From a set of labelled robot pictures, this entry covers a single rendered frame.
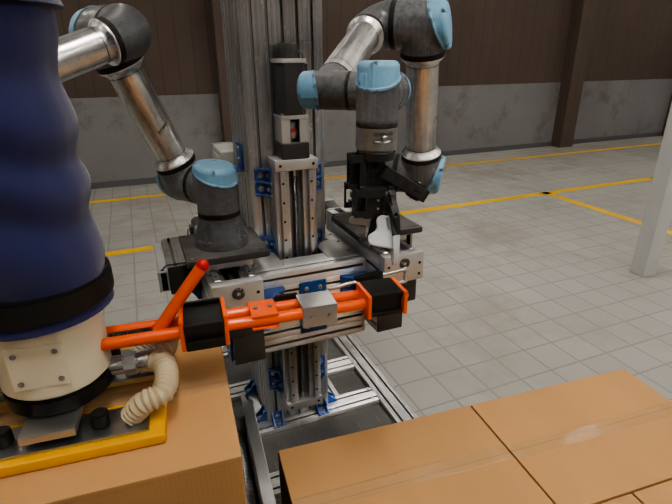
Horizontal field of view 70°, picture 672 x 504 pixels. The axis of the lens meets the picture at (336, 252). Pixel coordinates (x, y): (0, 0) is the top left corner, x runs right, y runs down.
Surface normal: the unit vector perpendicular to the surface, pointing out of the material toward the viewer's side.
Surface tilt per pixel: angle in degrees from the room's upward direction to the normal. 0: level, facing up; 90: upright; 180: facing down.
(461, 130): 90
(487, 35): 90
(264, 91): 90
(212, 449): 0
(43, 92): 78
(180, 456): 0
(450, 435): 0
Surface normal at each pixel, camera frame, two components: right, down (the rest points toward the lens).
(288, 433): 0.00, -0.93
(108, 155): 0.38, 0.35
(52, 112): 0.93, -0.07
